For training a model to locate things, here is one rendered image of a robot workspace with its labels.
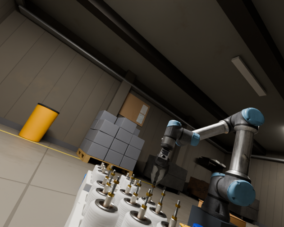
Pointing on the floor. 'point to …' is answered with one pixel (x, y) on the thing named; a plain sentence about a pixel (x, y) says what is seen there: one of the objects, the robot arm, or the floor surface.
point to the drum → (38, 123)
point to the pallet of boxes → (112, 143)
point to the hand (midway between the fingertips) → (154, 182)
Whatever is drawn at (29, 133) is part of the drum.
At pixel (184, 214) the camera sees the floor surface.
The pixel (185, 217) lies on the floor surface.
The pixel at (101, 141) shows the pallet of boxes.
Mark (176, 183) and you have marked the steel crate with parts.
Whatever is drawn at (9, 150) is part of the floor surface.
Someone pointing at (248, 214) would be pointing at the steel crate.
